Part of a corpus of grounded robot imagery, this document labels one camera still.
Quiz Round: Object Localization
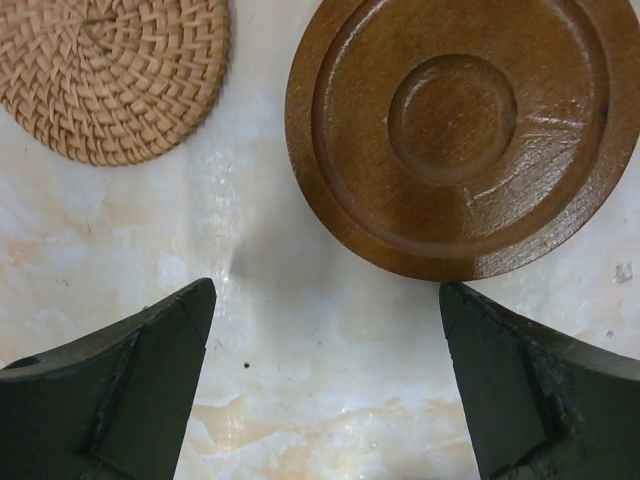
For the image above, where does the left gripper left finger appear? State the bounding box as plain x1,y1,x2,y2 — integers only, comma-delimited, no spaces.
1,278,216,479

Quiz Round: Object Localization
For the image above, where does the woven rattan coaster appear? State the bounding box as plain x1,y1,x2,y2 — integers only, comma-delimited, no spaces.
1,0,231,166

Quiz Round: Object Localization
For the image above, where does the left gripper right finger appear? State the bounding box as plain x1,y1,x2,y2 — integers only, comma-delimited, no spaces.
439,283,639,479

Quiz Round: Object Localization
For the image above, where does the wooden coaster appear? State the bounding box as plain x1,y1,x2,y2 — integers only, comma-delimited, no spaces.
285,1,639,282

